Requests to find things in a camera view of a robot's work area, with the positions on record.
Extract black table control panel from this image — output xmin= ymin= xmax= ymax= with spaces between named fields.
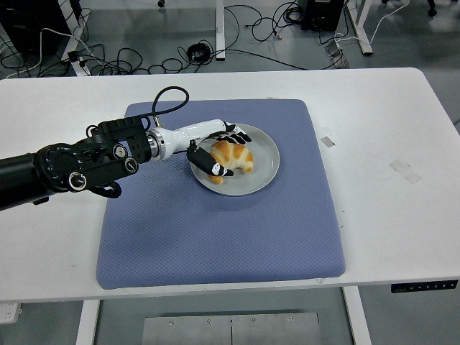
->
xmin=390 ymin=280 xmax=459 ymax=294

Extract white table leg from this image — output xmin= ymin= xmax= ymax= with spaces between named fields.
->
xmin=341 ymin=287 xmax=373 ymax=345
xmin=75 ymin=298 xmax=101 ymax=345

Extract round grey plate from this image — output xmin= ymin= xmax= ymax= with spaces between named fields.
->
xmin=190 ymin=123 xmax=281 ymax=197

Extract looped black floor cables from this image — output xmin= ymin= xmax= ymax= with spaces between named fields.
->
xmin=224 ymin=0 xmax=303 ymax=43

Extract coiled black cable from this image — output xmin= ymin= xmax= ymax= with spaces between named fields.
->
xmin=187 ymin=42 xmax=213 ymax=65

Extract large black equipment cabinet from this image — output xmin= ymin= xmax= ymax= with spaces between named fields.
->
xmin=0 ymin=0 xmax=82 ymax=55

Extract grey foot pedal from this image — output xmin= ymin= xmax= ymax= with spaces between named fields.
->
xmin=325 ymin=41 xmax=350 ymax=70

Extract black computer box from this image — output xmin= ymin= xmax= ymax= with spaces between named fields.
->
xmin=300 ymin=0 xmax=348 ymax=32

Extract blue quilted mat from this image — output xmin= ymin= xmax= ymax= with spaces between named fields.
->
xmin=96 ymin=98 xmax=348 ymax=291

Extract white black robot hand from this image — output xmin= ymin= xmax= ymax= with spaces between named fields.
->
xmin=160 ymin=118 xmax=253 ymax=178

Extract white floor cable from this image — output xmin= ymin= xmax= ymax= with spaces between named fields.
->
xmin=333 ymin=0 xmax=410 ymax=46

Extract white power strip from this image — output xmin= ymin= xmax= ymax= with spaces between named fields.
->
xmin=0 ymin=303 xmax=22 ymax=324

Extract white background desk leg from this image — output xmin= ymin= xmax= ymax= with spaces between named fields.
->
xmin=350 ymin=0 xmax=374 ymax=57
xmin=215 ymin=0 xmax=227 ymax=61
xmin=59 ymin=0 xmax=90 ymax=77

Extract grey metal plate with screws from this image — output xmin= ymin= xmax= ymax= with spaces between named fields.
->
xmin=142 ymin=311 xmax=321 ymax=345

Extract golden striped croissant bread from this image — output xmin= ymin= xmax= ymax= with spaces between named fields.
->
xmin=205 ymin=139 xmax=255 ymax=185

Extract long black floor cable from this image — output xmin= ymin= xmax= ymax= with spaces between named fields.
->
xmin=211 ymin=49 xmax=346 ymax=71

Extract tangled black floor cables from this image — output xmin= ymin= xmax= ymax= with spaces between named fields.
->
xmin=86 ymin=42 xmax=202 ymax=77

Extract large clear tape piece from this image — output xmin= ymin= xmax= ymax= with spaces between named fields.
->
xmin=389 ymin=159 xmax=422 ymax=185

